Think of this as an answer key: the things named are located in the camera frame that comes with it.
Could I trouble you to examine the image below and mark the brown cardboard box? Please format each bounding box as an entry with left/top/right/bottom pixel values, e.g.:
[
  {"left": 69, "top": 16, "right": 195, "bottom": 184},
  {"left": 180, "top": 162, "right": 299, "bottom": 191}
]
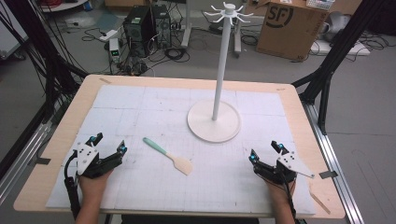
[{"left": 255, "top": 0, "right": 332, "bottom": 62}]

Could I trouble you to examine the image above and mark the aluminium rail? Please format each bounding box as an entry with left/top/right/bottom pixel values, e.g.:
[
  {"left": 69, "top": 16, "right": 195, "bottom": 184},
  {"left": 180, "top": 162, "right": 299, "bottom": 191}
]
[
  {"left": 302, "top": 102, "right": 366, "bottom": 224},
  {"left": 0, "top": 119, "right": 54, "bottom": 206}
]

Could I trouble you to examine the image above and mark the slim black computer tower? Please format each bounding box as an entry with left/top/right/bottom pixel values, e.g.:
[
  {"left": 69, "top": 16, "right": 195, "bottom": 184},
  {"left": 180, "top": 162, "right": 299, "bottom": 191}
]
[{"left": 151, "top": 4, "right": 173, "bottom": 49}]

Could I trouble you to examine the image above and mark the green-handled beige spatula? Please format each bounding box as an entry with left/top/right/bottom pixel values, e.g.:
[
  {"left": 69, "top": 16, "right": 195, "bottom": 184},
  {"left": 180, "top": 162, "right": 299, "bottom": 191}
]
[{"left": 142, "top": 136, "right": 194, "bottom": 176}]

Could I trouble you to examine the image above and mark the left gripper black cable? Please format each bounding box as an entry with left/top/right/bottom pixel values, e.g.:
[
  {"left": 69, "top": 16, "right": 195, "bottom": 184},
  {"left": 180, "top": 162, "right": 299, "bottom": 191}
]
[{"left": 64, "top": 149, "right": 82, "bottom": 220}]

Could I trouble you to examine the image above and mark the person's left hand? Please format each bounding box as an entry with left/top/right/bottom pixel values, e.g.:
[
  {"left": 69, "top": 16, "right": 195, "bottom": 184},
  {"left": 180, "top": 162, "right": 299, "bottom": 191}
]
[{"left": 78, "top": 169, "right": 115, "bottom": 202}]

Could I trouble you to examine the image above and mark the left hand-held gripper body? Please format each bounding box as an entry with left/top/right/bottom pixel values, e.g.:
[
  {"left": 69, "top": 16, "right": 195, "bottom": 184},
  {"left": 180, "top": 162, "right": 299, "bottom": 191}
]
[{"left": 72, "top": 142, "right": 124, "bottom": 180}]

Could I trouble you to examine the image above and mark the thin wooden stick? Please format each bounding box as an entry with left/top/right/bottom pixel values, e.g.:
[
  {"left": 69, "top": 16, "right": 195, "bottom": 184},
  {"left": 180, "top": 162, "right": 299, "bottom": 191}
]
[{"left": 307, "top": 189, "right": 332, "bottom": 216}]

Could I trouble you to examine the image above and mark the coiled black floor cable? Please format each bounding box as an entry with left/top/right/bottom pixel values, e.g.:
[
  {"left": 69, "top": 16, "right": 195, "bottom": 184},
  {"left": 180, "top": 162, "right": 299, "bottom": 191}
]
[{"left": 163, "top": 46, "right": 191, "bottom": 63}]

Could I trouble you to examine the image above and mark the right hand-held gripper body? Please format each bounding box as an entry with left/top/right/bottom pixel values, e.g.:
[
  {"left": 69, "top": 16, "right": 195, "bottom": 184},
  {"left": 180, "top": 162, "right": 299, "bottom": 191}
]
[{"left": 252, "top": 151, "right": 316, "bottom": 186}]

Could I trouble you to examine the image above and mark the black frame with cables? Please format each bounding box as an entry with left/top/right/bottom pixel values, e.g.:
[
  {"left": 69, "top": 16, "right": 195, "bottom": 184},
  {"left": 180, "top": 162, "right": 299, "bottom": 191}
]
[{"left": 0, "top": 0, "right": 91, "bottom": 126}]

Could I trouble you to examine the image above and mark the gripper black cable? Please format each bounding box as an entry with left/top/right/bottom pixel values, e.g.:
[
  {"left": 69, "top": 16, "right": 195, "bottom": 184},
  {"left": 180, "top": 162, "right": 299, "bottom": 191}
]
[
  {"left": 64, "top": 149, "right": 82, "bottom": 220},
  {"left": 279, "top": 174, "right": 307, "bottom": 224}
]

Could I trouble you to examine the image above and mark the black metal frame strut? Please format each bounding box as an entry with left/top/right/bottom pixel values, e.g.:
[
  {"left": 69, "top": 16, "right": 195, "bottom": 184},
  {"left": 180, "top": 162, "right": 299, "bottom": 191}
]
[{"left": 291, "top": 0, "right": 388, "bottom": 136}]

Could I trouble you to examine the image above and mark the white power strip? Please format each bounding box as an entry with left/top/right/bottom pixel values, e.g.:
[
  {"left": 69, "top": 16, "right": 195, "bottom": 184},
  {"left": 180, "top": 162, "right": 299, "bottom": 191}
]
[{"left": 98, "top": 29, "right": 120, "bottom": 43}]

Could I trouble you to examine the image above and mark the person's right hand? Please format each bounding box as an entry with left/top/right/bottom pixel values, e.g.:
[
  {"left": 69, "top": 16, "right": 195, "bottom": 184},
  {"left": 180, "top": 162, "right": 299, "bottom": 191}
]
[{"left": 263, "top": 179, "right": 297, "bottom": 205}]

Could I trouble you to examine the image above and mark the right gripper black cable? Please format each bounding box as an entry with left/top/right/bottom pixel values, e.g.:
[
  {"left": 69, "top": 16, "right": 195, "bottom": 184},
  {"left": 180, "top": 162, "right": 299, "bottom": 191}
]
[{"left": 279, "top": 174, "right": 307, "bottom": 224}]

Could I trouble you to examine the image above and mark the large black computer tower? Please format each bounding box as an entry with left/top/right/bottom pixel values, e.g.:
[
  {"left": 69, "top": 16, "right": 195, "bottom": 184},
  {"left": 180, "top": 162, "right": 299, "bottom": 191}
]
[{"left": 122, "top": 5, "right": 157, "bottom": 59}]

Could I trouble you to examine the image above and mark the white grid mat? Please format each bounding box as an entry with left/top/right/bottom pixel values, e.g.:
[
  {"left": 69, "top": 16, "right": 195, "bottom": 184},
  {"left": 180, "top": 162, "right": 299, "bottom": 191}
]
[{"left": 46, "top": 84, "right": 318, "bottom": 217}]

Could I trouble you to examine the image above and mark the white flat board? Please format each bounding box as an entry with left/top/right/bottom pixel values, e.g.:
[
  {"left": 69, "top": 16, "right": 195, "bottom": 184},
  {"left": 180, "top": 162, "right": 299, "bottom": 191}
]
[{"left": 309, "top": 39, "right": 372, "bottom": 57}]

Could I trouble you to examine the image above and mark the white rounded device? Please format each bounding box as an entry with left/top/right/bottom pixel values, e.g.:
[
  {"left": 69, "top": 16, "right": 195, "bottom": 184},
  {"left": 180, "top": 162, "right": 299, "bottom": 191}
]
[{"left": 318, "top": 11, "right": 352, "bottom": 43}]

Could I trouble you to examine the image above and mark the white hook stand rack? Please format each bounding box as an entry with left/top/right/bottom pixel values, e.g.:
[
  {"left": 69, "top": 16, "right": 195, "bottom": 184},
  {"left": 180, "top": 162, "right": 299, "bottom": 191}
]
[{"left": 187, "top": 1, "right": 254, "bottom": 144}]

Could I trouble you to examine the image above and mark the power supply with green display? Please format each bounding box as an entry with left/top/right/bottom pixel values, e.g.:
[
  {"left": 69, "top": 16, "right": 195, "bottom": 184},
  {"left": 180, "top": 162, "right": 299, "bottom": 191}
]
[{"left": 108, "top": 37, "right": 121, "bottom": 63}]

